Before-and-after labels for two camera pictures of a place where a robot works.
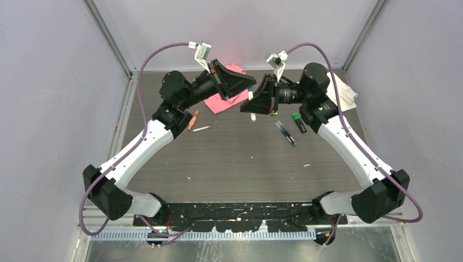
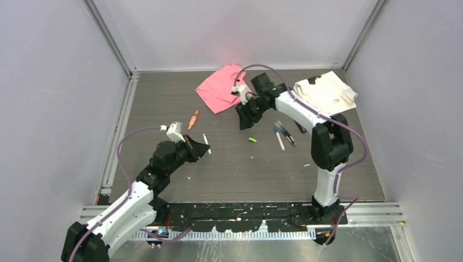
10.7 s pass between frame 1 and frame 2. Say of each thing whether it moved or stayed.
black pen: stayed
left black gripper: moved
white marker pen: moved
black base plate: stayed
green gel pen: stayed
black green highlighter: stayed
